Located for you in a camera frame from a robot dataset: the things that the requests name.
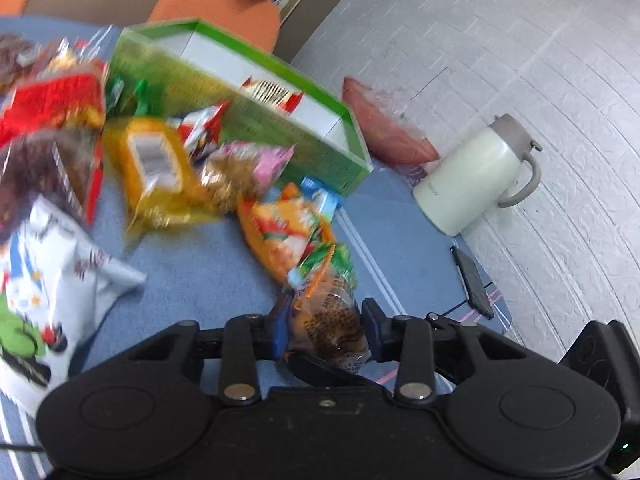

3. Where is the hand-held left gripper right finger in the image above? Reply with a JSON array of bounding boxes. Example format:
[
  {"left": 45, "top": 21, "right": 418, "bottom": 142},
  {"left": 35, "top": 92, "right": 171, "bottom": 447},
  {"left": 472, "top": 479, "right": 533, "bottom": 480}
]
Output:
[{"left": 361, "top": 297, "right": 530, "bottom": 407}]

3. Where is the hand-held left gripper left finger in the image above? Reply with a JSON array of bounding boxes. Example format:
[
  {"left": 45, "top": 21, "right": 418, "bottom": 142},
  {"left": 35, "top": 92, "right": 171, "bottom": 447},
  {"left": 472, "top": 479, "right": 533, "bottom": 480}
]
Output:
[{"left": 127, "top": 300, "right": 292, "bottom": 407}]

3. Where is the bread packet with green top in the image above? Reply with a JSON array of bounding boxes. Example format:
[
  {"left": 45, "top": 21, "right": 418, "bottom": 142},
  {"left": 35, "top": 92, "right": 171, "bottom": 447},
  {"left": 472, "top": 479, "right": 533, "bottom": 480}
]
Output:
[{"left": 282, "top": 241, "right": 372, "bottom": 377}]

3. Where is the green cardboard box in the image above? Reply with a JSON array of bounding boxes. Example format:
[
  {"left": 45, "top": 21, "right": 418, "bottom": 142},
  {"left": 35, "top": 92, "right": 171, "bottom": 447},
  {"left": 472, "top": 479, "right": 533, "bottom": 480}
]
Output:
[{"left": 107, "top": 17, "right": 374, "bottom": 199}]

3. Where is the yellow snack packet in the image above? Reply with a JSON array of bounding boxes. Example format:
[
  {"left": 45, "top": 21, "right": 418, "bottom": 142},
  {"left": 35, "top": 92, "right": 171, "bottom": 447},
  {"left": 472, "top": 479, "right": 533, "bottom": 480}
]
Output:
[{"left": 102, "top": 116, "right": 222, "bottom": 235}]

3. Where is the orange snack packet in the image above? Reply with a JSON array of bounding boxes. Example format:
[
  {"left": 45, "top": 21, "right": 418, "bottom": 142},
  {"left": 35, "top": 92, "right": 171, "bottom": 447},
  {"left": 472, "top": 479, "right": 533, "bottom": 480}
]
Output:
[{"left": 236, "top": 182, "right": 337, "bottom": 287}]

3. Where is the blue tablecloth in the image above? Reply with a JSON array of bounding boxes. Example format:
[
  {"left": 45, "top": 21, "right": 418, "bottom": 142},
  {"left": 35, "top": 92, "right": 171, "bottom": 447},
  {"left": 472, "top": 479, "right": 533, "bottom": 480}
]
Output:
[{"left": 0, "top": 15, "right": 512, "bottom": 480}]

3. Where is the black smartphone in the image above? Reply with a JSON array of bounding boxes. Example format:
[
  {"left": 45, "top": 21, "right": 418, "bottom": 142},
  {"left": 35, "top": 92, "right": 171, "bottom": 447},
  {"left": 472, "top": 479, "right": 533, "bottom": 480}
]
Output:
[{"left": 451, "top": 245, "right": 495, "bottom": 320}]

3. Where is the small blue snack packet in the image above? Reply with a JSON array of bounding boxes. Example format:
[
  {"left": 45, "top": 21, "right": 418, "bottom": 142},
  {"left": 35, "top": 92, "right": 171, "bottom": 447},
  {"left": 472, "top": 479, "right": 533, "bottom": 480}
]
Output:
[{"left": 300, "top": 176, "right": 344, "bottom": 224}]

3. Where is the pink snack packet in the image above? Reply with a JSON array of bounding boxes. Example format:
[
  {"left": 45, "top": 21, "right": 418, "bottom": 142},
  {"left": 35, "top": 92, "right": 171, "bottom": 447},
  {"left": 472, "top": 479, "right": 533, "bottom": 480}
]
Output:
[{"left": 199, "top": 140, "right": 297, "bottom": 214}]

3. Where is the cream thermos jug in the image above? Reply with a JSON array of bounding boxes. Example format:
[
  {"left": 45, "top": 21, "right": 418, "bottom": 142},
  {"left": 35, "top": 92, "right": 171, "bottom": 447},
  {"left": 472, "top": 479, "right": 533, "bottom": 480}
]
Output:
[{"left": 412, "top": 113, "right": 544, "bottom": 238}]

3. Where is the pink plastic bag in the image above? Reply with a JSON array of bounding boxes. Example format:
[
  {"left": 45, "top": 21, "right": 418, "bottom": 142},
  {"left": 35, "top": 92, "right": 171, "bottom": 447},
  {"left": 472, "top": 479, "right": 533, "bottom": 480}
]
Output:
[{"left": 342, "top": 76, "right": 441, "bottom": 166}]

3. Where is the small red white snack packet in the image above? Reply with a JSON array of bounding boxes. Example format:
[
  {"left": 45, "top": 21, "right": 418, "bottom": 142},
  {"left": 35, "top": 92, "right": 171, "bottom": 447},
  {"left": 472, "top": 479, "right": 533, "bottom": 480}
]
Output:
[{"left": 167, "top": 101, "right": 232, "bottom": 162}]

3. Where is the white printed snack packet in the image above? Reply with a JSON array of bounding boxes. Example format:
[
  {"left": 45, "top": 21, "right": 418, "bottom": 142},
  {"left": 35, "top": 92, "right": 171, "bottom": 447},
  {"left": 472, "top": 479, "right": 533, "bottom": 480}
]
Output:
[{"left": 0, "top": 196, "right": 147, "bottom": 402}]

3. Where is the green candy wrapper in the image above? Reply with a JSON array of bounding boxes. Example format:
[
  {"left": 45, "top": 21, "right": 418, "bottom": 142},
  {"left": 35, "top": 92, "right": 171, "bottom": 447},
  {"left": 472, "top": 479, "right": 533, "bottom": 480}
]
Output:
[{"left": 105, "top": 76, "right": 155, "bottom": 119}]

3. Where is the brown and red snack packet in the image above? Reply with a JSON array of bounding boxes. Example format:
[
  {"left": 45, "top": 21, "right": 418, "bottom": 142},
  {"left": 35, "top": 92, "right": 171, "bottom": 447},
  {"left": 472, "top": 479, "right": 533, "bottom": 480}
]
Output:
[{"left": 0, "top": 127, "right": 106, "bottom": 252}]

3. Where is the clear plastic snack packet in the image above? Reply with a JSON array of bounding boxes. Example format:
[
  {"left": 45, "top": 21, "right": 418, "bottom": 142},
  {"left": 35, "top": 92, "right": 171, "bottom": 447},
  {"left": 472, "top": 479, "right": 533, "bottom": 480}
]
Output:
[{"left": 45, "top": 25, "right": 114, "bottom": 74}]

